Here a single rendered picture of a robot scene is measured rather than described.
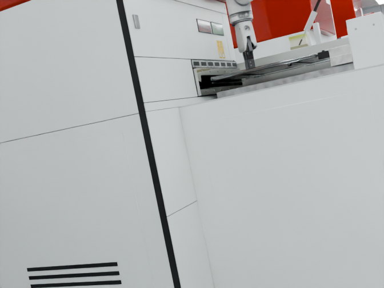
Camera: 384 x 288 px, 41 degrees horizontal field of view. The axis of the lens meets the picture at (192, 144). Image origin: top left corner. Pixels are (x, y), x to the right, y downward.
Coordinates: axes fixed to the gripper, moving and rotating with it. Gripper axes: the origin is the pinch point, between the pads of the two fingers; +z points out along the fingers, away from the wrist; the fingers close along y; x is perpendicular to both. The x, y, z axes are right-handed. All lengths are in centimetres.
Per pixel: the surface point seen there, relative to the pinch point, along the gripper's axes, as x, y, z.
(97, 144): 57, -28, 17
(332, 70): -20.7, -22.1, 8.3
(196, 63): 19.9, -4.9, -3.5
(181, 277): 41, -37, 58
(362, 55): -19, -46, 7
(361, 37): -20, -47, 2
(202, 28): 13.5, 5.1, -16.7
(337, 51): -21.6, -26.0, 2.7
